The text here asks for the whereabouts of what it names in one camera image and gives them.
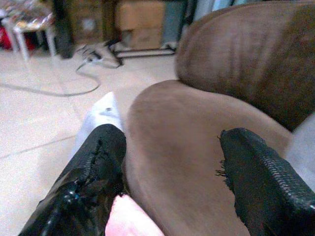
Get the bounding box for brown sofa backrest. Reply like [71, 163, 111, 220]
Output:
[174, 1, 315, 133]

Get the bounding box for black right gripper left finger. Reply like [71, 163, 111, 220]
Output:
[18, 123, 127, 236]

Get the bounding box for white power strip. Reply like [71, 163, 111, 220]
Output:
[82, 45, 105, 63]

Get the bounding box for black metal rack base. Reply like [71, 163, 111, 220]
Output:
[104, 39, 177, 66]

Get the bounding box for cardboard box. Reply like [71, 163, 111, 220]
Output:
[115, 1, 165, 50]

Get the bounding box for red bag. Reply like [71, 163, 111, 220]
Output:
[0, 24, 35, 51]

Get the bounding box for dark wooden post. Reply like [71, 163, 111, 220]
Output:
[51, 0, 75, 59]

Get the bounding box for white small table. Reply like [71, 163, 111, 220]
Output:
[1, 9, 58, 61]

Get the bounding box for brown sofa seat cushion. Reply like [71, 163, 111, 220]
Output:
[122, 80, 293, 236]

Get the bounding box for pink cloth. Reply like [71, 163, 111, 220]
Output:
[104, 195, 165, 236]

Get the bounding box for grey floor cable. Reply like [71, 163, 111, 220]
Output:
[0, 58, 121, 98]

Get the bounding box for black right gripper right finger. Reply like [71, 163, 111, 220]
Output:
[216, 127, 315, 236]

